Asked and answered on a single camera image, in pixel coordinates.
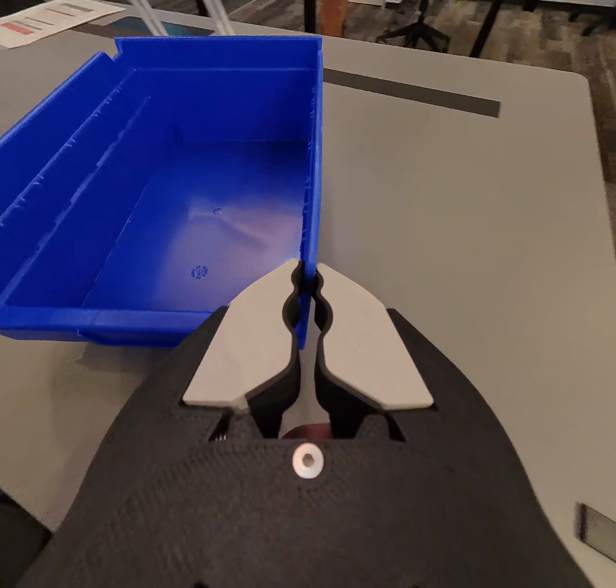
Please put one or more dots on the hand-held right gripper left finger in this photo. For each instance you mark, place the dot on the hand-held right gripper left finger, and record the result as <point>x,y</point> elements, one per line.
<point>245,347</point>

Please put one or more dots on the white stand with wooden board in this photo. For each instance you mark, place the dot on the white stand with wooden board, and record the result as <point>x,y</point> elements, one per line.
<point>213,1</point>

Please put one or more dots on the dark grey flat plate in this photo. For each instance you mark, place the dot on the dark grey flat plate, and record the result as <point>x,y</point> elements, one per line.
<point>599,532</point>

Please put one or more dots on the grey desk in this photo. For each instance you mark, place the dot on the grey desk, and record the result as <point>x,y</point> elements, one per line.
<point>457,212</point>

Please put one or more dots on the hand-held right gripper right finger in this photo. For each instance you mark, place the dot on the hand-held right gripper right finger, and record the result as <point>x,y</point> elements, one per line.
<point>370,352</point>

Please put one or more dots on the black table leg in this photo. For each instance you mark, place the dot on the black table leg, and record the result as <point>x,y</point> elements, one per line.
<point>491,15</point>

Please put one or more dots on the laminated paper sheet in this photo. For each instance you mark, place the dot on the laminated paper sheet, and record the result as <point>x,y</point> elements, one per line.
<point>53,20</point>

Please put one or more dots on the wooden post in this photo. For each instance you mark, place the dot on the wooden post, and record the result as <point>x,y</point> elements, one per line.
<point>333,1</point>

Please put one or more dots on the blue plastic bin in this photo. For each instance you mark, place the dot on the blue plastic bin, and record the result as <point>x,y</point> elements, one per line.
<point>192,212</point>

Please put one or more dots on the black swivel chair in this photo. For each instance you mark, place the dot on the black swivel chair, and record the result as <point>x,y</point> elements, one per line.
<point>423,15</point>

